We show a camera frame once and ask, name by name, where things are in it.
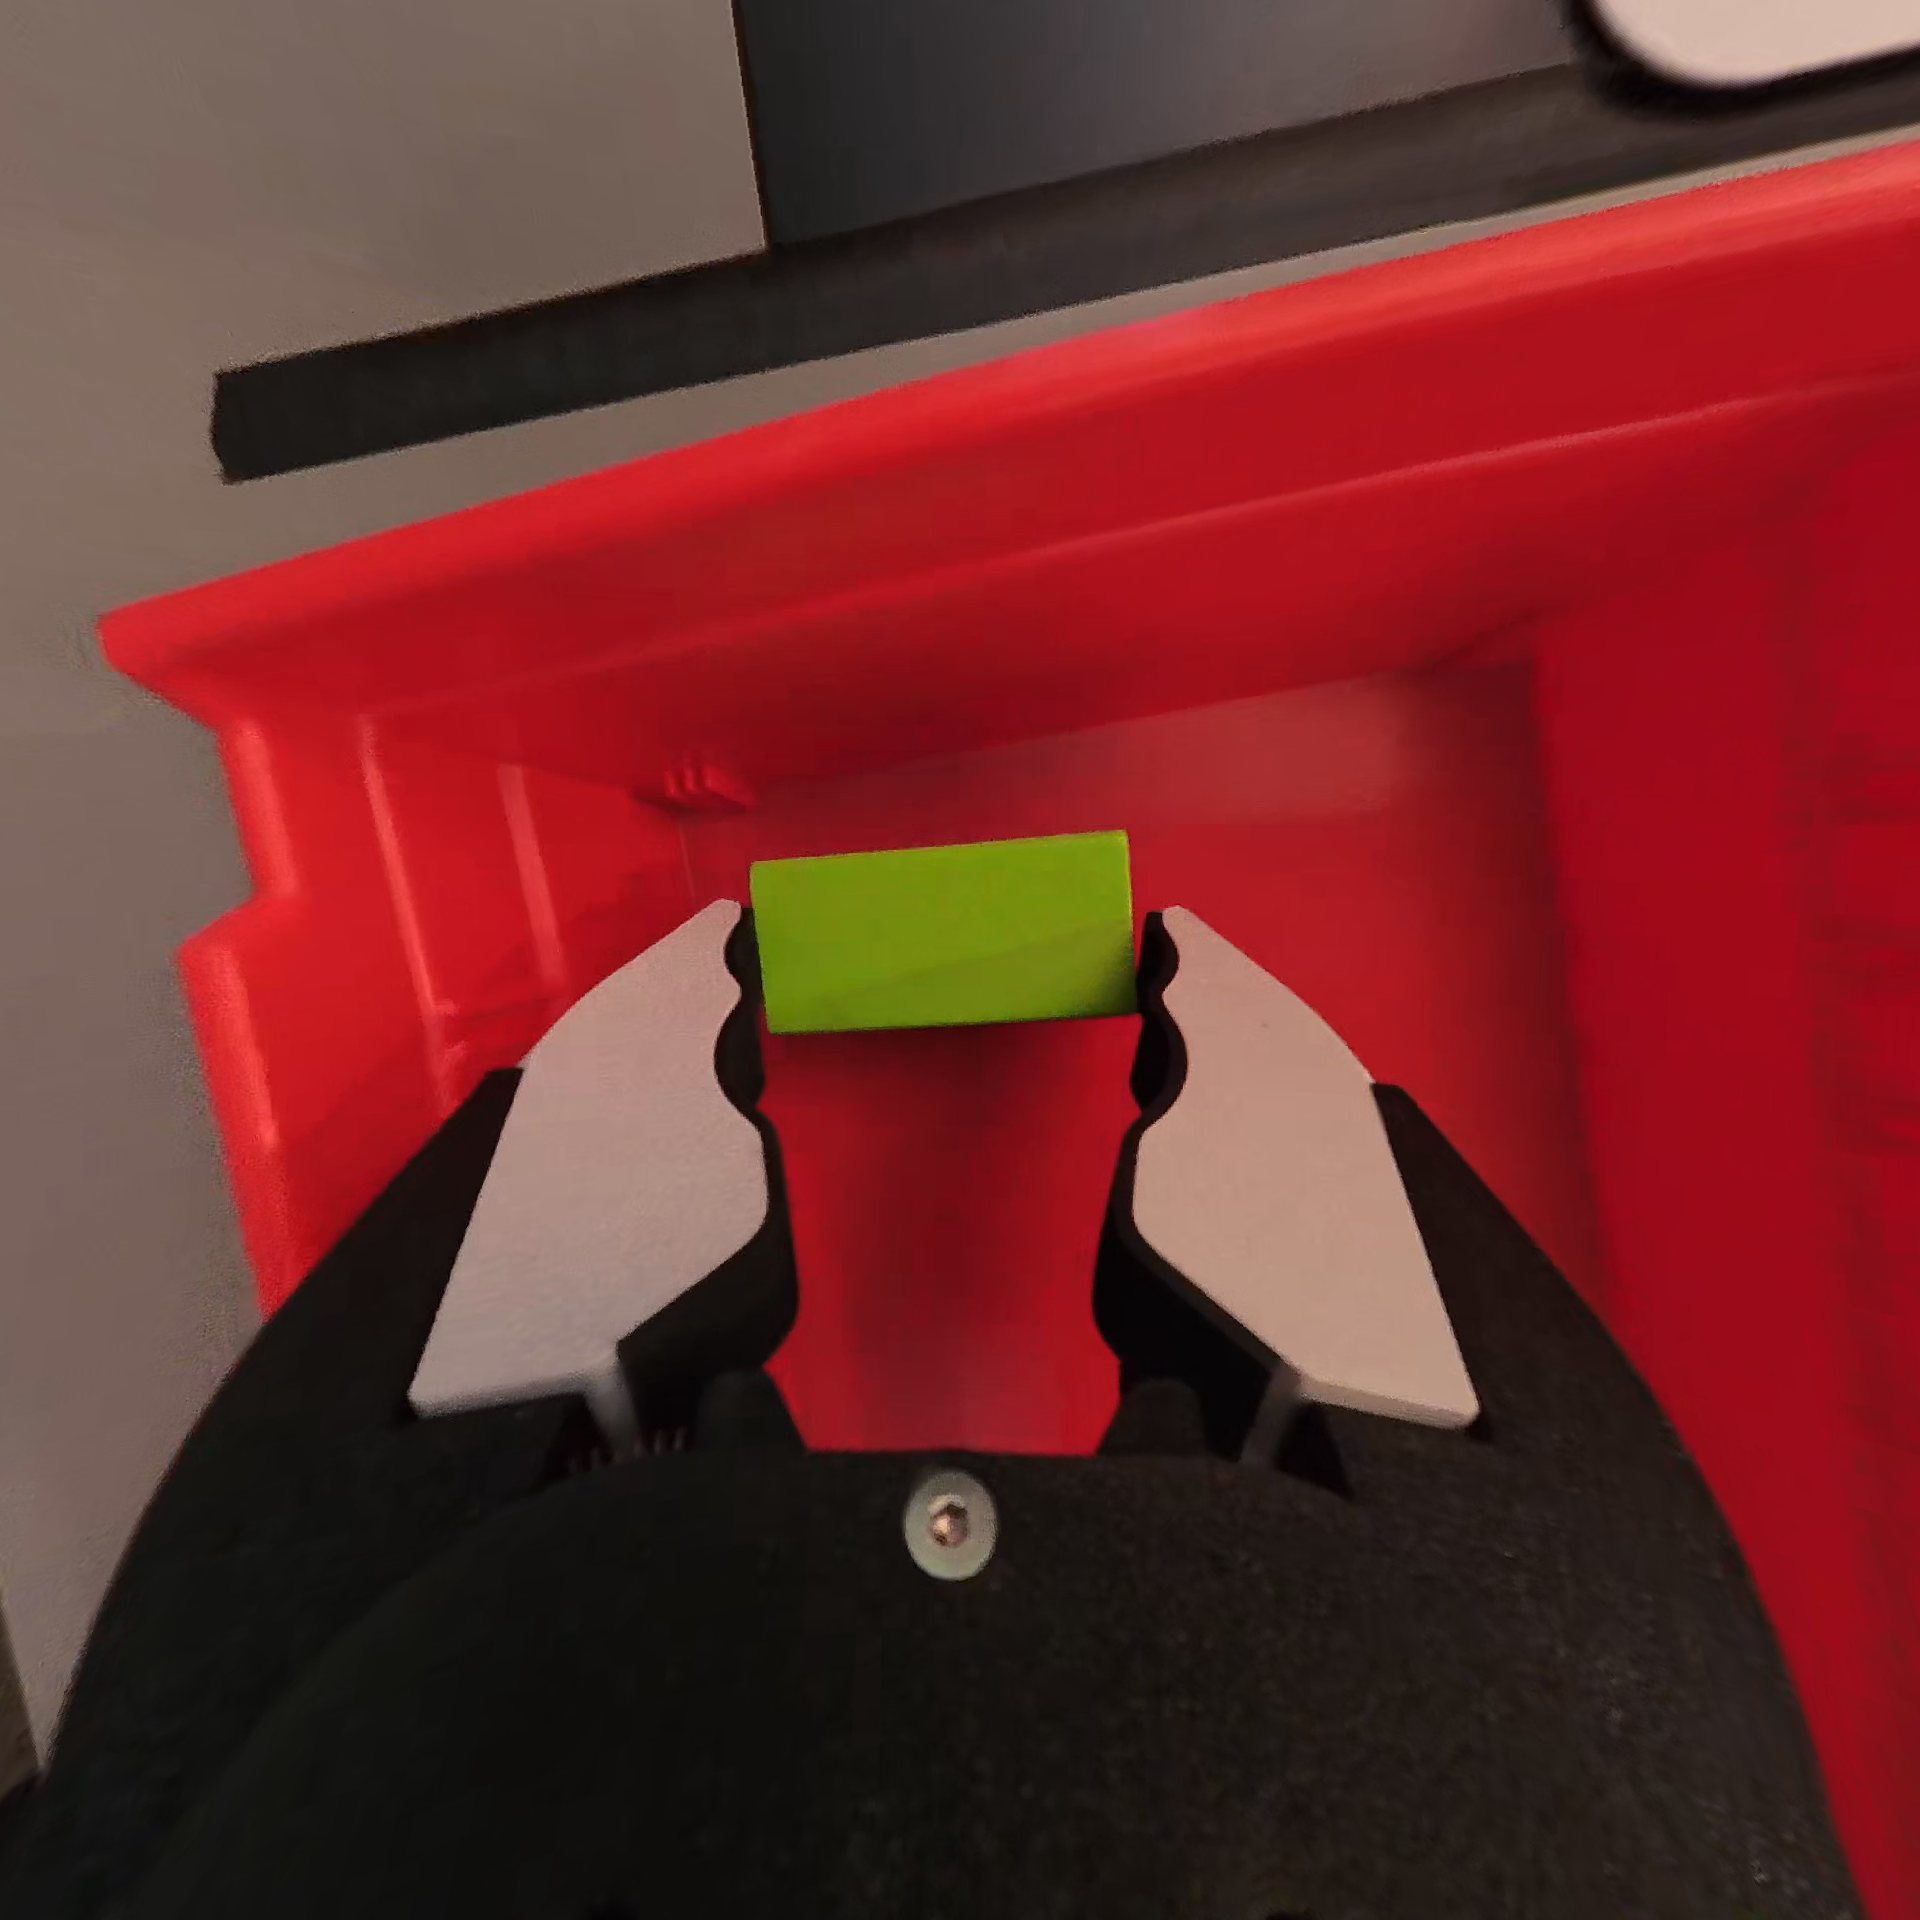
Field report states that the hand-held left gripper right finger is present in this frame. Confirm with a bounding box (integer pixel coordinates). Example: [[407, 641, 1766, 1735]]
[[1090, 903, 1481, 1453]]

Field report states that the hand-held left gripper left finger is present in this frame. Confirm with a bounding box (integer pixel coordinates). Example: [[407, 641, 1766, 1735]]
[[404, 899, 800, 1453]]

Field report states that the green wooden block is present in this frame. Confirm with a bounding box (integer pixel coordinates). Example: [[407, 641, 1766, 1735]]
[[747, 829, 1142, 1037]]

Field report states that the red plastic bin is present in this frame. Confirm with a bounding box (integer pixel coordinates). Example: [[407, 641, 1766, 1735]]
[[98, 141, 1920, 1920]]

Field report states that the black table cable slot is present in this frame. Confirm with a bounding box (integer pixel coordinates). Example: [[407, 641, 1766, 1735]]
[[210, 68, 1920, 484]]

